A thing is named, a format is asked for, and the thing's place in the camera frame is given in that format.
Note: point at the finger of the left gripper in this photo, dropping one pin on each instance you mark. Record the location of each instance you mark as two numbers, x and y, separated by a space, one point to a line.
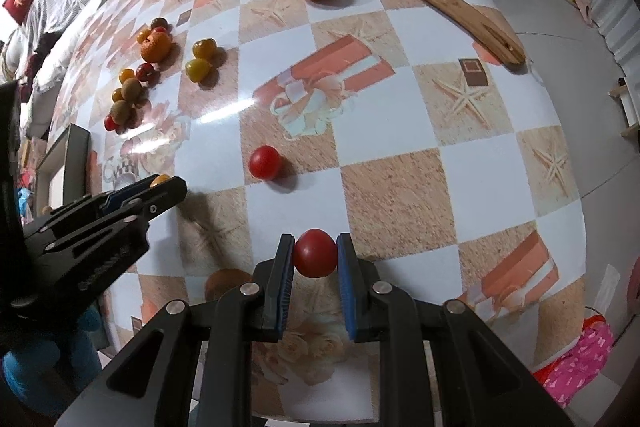
90 209
129 208

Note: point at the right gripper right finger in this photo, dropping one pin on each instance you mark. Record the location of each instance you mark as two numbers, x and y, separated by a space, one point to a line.
439 364

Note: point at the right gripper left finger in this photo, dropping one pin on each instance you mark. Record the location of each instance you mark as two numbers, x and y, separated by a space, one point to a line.
207 346

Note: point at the red tomato table edge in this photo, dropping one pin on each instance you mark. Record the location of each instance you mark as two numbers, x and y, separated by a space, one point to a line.
315 254

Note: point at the shallow white cardboard box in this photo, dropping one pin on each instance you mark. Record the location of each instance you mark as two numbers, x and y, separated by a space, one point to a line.
61 175

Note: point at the red cherry tomato front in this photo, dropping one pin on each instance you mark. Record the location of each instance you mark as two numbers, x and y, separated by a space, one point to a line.
110 124

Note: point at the pink patterned bag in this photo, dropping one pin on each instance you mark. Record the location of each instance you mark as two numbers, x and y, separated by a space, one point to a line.
579 366

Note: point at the brown longan by tomato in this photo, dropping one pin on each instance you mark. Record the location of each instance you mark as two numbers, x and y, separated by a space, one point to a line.
120 112

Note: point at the yellow cherry tomato cluster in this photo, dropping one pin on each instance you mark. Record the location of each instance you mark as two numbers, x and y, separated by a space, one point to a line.
117 95

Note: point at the brown longan in cluster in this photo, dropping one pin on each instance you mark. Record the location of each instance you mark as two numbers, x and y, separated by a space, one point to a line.
131 90

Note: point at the red cherry tomato cluster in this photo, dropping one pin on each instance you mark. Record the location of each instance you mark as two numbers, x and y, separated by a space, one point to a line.
145 72

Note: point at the yellow cherry tomato upper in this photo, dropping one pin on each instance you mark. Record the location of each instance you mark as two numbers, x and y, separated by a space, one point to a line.
126 74

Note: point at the large orange mandarin centre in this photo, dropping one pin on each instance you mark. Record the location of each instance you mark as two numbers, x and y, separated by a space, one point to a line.
156 47

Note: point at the dark brown cherry tomato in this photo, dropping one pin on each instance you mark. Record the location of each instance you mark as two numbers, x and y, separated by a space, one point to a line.
159 22

